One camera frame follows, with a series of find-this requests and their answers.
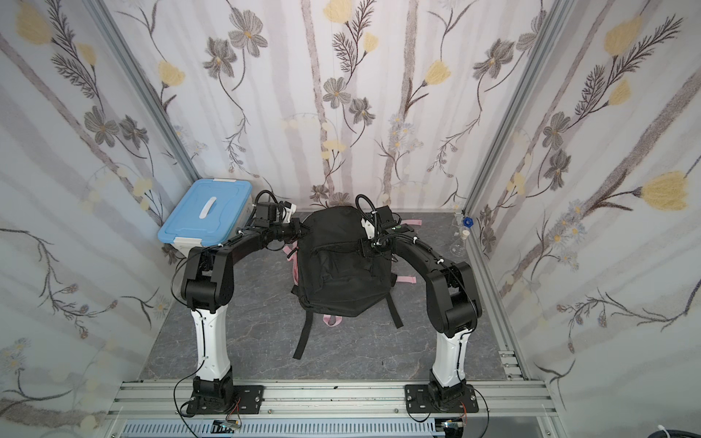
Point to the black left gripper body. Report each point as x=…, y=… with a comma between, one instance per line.
x=288, y=232

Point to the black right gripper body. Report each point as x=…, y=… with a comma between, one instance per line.
x=370, y=244

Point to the pink backpack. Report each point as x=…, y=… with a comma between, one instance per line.
x=405, y=279

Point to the black backpack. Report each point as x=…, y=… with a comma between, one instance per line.
x=339, y=274

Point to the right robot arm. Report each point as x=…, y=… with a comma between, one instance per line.
x=453, y=307

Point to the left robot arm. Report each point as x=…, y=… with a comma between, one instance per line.
x=207, y=288

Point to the white box with blue lid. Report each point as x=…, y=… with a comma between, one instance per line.
x=209, y=213

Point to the clear bottle with blue cap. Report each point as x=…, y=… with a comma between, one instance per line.
x=462, y=231

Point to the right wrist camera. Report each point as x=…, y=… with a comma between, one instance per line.
x=377, y=220

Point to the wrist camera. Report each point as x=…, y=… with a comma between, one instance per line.
x=269, y=210
x=377, y=220

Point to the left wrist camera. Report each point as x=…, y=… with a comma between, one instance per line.
x=269, y=210

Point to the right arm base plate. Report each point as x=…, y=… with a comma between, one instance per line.
x=431, y=398

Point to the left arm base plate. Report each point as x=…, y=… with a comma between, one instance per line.
x=244, y=399

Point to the aluminium frame rail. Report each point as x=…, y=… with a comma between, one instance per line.
x=338, y=409

